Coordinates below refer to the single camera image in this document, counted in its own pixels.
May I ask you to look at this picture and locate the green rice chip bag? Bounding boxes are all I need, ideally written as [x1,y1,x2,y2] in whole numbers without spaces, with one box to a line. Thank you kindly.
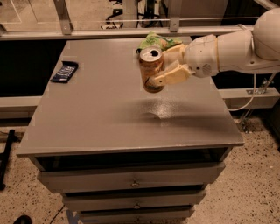
[136,31,183,53]

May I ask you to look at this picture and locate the orange soda can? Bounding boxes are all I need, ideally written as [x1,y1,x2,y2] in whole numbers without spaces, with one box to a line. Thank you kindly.
[139,46,165,93]

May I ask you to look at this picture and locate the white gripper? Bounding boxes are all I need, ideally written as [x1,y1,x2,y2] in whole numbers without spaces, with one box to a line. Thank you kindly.
[150,35,219,87]

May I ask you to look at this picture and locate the bottom drawer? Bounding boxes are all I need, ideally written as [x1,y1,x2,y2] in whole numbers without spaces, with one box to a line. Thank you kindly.
[79,206,194,224]

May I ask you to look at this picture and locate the metal railing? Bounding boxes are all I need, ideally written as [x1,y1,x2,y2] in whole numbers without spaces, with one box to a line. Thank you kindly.
[0,0,280,41]

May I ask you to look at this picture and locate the drawer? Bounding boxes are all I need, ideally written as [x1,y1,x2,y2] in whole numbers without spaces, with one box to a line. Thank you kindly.
[38,162,225,193]
[79,206,194,224]
[63,190,206,211]

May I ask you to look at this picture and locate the black metal stand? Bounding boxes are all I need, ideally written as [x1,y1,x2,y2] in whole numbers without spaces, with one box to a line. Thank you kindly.
[0,129,16,191]

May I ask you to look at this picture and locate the white cable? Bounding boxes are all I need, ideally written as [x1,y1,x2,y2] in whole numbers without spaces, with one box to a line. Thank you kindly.
[227,24,257,112]

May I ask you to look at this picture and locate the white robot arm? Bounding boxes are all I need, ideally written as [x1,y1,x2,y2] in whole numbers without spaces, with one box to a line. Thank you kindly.
[150,8,280,87]

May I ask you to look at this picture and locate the middle drawer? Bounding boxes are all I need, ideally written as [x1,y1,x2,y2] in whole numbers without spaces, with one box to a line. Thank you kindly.
[63,190,206,211]

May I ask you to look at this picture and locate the dark blue snack bar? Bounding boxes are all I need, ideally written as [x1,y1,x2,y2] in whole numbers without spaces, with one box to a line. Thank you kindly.
[51,61,79,83]

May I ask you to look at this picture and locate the top drawer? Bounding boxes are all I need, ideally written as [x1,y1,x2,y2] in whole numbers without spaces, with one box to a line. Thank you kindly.
[38,162,225,193]

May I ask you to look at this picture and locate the black shoe tip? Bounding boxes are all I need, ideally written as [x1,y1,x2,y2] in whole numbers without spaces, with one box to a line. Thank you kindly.
[13,215,32,224]

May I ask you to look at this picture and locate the grey drawer cabinet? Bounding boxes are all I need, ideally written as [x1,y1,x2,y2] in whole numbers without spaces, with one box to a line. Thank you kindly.
[16,37,245,224]

